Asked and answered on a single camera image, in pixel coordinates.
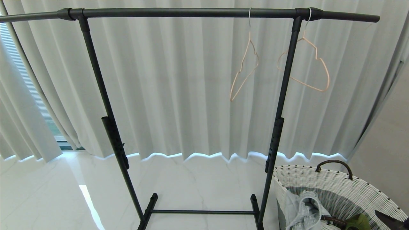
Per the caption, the window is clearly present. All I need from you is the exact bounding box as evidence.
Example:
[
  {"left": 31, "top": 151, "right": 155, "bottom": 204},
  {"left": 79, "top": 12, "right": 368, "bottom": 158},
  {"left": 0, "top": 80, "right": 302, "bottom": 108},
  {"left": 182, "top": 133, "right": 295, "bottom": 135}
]
[{"left": 0, "top": 13, "right": 85, "bottom": 151}]

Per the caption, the green shirt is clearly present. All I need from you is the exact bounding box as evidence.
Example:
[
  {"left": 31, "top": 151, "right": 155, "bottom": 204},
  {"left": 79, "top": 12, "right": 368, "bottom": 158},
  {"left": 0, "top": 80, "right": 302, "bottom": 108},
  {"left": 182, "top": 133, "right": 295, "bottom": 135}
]
[{"left": 345, "top": 213, "right": 372, "bottom": 230}]

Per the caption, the pink clothes hanger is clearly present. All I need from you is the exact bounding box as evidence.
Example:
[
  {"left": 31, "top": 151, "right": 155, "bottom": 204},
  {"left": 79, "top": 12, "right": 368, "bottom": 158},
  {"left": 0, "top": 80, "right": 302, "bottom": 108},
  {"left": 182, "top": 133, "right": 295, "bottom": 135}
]
[
  {"left": 276, "top": 8, "right": 330, "bottom": 93},
  {"left": 229, "top": 8, "right": 260, "bottom": 102}
]

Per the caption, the white laundry basket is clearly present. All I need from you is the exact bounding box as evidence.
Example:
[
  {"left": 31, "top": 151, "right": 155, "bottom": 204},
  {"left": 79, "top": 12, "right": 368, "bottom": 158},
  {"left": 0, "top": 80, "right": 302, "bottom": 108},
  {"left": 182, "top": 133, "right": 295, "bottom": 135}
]
[{"left": 272, "top": 159, "right": 409, "bottom": 230}]

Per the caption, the pale grey garment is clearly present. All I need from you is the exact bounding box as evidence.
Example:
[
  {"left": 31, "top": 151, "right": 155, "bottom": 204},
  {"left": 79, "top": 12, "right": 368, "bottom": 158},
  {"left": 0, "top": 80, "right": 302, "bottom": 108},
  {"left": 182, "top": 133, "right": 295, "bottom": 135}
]
[{"left": 281, "top": 190, "right": 331, "bottom": 230}]

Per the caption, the black clothes rack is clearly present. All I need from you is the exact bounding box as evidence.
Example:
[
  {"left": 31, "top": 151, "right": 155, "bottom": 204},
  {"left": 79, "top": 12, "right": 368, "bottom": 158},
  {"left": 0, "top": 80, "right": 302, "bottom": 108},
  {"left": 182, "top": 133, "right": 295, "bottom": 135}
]
[{"left": 0, "top": 7, "right": 381, "bottom": 230}]

